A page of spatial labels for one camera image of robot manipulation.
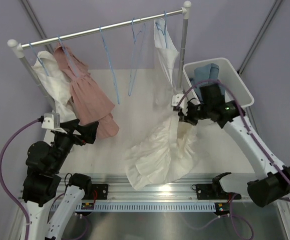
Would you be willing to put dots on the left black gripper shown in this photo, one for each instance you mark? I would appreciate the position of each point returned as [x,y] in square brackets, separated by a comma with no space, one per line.
[87,132]

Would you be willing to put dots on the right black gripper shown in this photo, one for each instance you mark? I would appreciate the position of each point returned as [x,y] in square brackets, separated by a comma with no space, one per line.
[183,117]

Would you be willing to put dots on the blue denim skirt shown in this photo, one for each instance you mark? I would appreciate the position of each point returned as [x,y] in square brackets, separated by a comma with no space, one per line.
[203,73]

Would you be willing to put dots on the white ruffled dress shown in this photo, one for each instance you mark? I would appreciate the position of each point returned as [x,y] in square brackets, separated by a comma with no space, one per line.
[165,155]

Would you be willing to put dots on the blue wire hanger of skirt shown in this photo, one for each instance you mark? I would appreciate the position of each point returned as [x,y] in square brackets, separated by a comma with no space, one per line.
[138,39]

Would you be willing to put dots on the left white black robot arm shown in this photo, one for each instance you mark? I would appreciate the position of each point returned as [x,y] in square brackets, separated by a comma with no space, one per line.
[40,186]

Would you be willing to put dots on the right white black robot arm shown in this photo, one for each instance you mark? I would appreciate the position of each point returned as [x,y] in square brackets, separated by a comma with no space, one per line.
[272,175]

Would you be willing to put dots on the white skirt on right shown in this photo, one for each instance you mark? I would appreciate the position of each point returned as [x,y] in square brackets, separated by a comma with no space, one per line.
[164,83]

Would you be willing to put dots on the pink dress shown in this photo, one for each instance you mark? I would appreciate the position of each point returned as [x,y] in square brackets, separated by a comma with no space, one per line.
[91,103]

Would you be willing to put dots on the white plastic basket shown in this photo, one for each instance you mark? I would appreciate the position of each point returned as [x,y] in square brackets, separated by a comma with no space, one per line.
[235,82]

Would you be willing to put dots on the white garment far left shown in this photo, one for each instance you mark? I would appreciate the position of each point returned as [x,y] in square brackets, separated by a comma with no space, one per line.
[56,84]

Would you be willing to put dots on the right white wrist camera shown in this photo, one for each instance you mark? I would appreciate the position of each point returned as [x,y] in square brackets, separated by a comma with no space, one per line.
[179,103]

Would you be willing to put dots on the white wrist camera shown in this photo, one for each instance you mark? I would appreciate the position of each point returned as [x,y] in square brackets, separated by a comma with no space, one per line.
[51,121]
[179,103]

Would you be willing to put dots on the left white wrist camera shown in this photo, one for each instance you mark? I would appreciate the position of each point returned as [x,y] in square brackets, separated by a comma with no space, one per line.
[51,121]

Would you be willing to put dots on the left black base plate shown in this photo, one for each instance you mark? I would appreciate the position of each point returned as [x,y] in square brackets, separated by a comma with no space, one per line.
[99,192]

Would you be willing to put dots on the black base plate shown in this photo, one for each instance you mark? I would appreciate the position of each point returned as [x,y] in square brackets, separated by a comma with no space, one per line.
[99,192]
[211,191]

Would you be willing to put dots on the aluminium mounting rail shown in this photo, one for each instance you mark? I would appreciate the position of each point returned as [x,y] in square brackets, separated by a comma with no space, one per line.
[120,190]

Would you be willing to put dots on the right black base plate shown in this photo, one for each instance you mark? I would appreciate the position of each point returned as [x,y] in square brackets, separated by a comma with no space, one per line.
[211,191]

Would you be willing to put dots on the blue wire hanger far left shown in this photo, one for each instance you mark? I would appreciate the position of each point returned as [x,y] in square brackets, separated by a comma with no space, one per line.
[38,59]

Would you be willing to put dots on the blue wire hanger of pink dress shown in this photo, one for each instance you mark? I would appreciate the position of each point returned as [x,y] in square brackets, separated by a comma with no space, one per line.
[71,64]

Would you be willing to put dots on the blue wire hanger right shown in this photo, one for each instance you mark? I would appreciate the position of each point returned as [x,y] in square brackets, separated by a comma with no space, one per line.
[161,35]

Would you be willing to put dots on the white slotted cable duct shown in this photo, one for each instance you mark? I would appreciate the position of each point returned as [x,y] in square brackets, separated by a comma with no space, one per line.
[151,207]

